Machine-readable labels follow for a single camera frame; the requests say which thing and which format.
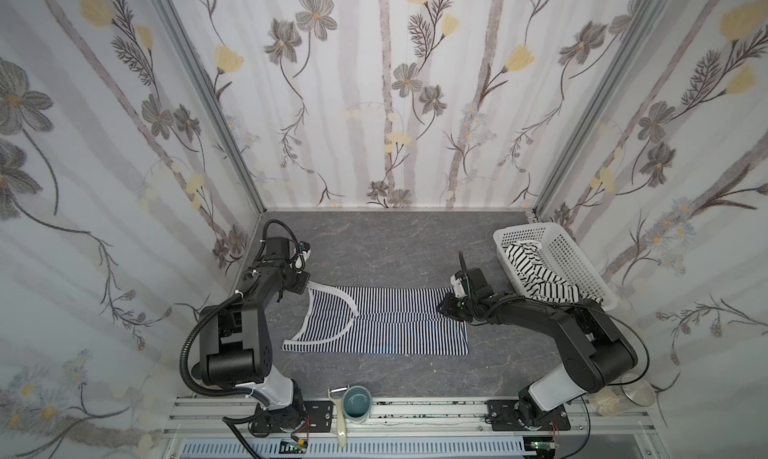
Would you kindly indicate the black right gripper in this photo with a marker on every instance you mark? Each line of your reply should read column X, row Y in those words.
column 455, row 303

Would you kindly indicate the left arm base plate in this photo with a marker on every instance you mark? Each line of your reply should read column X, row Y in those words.
column 312, row 417

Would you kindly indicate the aluminium frame rail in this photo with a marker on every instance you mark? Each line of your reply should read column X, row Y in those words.
column 409, row 416

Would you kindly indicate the clear jar with metal lid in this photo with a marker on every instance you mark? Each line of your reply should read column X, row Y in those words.
column 630, row 393

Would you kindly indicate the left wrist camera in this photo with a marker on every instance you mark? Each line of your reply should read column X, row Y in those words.
column 302, row 255

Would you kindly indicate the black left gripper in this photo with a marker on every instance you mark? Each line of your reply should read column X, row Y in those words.
column 294, row 281

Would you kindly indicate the white vented cable duct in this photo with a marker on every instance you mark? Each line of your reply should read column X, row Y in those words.
column 396, row 447

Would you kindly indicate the teal mug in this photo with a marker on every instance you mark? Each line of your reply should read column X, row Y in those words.
column 357, row 403

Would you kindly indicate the cream vegetable peeler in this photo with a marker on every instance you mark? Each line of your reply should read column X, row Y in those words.
column 336, row 396

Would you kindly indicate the black white striped tank top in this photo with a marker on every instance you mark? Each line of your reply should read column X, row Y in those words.
column 540, row 282

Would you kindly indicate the blue white striped tank top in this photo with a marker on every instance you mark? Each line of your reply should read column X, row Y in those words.
column 384, row 321

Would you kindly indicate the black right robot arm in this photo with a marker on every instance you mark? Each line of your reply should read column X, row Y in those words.
column 592, row 349

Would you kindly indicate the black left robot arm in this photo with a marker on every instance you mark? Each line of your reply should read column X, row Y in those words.
column 234, row 344

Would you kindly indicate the white plastic laundry basket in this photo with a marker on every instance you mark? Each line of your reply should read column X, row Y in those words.
column 559, row 254

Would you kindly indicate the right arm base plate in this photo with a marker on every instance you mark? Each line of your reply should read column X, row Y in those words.
column 506, row 415

